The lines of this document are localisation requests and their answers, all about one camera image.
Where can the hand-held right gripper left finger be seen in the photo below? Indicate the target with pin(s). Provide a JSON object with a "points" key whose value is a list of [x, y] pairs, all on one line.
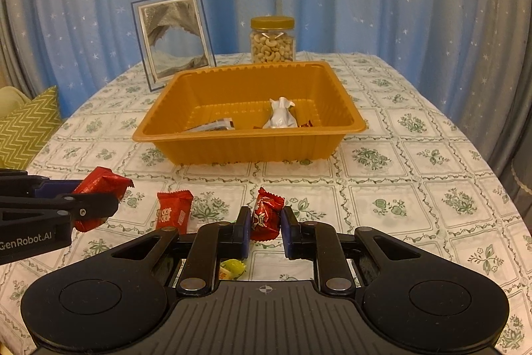
{"points": [[245, 228]]}

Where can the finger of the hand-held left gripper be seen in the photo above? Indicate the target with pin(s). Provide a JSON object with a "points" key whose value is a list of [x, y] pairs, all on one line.
{"points": [[95, 205], [54, 189]]}

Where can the shiny red snack packet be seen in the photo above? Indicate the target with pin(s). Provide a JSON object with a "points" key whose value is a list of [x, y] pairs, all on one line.
{"points": [[104, 182]]}

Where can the cashew jar with gold lid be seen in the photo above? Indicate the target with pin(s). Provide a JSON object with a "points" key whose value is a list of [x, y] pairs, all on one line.
{"points": [[272, 43]]}

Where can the green white snack pouch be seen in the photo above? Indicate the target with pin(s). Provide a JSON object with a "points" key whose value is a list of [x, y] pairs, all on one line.
{"points": [[282, 113]]}

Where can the yellow green candy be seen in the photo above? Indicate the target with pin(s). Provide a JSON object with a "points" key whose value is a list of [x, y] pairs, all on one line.
{"points": [[232, 269]]}

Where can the red white-print snack packet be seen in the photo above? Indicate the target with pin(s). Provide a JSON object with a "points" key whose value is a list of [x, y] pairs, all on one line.
{"points": [[174, 209]]}

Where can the blue framed sand picture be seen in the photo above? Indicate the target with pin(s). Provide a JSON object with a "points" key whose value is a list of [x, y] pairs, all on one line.
{"points": [[174, 39]]}

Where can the clear packet of dark snack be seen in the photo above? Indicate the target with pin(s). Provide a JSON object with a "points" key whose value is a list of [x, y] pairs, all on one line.
{"points": [[212, 126]]}

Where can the red white twisted candy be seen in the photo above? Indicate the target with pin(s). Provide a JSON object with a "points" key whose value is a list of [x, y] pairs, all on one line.
{"points": [[266, 213]]}

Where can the green zigzag cushion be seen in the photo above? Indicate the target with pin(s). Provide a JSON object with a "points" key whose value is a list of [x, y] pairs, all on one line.
{"points": [[29, 130]]}

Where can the grey lace trimmed cover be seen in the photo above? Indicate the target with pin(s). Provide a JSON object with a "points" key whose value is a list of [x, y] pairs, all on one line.
{"points": [[521, 180]]}

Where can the cream sofa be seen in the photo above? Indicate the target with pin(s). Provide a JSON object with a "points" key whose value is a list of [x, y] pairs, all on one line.
{"points": [[12, 101]]}

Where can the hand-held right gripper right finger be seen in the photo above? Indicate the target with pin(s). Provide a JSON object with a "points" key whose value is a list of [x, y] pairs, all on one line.
{"points": [[289, 234]]}

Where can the orange plastic tray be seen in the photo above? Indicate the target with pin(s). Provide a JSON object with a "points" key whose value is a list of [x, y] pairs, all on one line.
{"points": [[249, 147]]}

